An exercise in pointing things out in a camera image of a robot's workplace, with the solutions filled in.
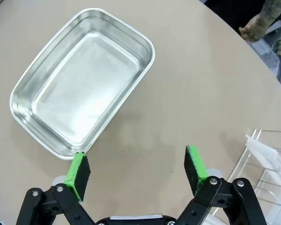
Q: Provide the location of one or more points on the person's tattooed right hand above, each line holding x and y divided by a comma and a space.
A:
255, 29

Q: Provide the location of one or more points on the person's tattooed right forearm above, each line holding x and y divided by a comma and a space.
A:
272, 10

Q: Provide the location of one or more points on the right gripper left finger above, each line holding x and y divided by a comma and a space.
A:
80, 178

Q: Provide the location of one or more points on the clear plastic snap lid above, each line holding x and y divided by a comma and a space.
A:
267, 150

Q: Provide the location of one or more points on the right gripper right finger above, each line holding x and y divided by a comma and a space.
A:
196, 168

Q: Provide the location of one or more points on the person in black t-shirt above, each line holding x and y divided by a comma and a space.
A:
229, 11

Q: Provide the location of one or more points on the stainless steel rectangular container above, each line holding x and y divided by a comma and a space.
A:
84, 82

